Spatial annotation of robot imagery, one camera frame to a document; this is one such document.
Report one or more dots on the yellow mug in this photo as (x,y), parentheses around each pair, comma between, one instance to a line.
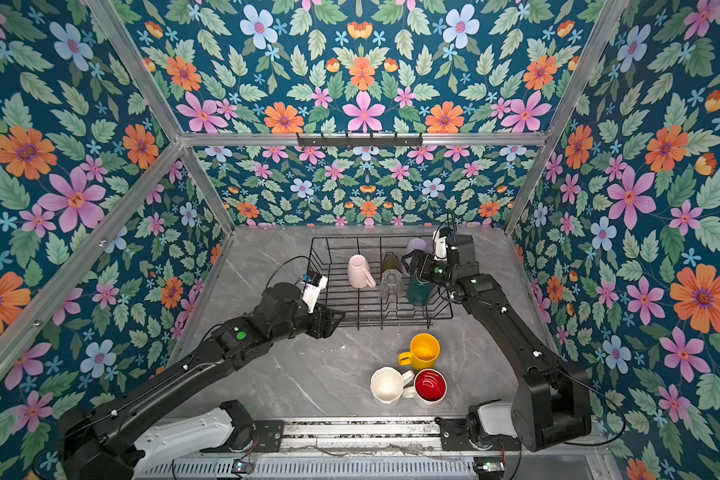
(424,350)

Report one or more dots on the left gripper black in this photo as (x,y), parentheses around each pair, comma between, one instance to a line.
(321,329)

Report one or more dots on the aluminium frame post back left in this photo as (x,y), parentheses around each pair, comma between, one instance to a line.
(118,35)

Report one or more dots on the green mug cream inside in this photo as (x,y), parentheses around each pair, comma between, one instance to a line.
(419,291)

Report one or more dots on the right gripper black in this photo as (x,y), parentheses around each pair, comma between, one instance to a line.
(418,257)

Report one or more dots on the lilac plastic cup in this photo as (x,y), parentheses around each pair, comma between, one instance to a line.
(418,244)

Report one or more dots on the white mug red inside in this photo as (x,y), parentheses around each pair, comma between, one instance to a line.
(428,389)

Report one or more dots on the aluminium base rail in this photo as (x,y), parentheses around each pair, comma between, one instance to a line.
(344,437)

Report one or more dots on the black hook rail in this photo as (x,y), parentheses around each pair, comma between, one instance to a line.
(347,140)

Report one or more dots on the amber textured glass cup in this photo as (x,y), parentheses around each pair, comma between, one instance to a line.
(391,262)

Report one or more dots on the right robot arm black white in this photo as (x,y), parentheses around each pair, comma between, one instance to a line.
(551,405)

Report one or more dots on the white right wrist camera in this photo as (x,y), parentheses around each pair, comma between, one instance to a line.
(440,243)

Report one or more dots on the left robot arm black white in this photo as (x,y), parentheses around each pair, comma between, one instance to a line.
(126,436)

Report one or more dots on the black wire dish rack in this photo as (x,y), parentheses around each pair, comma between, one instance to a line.
(329,256)

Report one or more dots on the clear glass cup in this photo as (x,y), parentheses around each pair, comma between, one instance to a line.
(391,285)

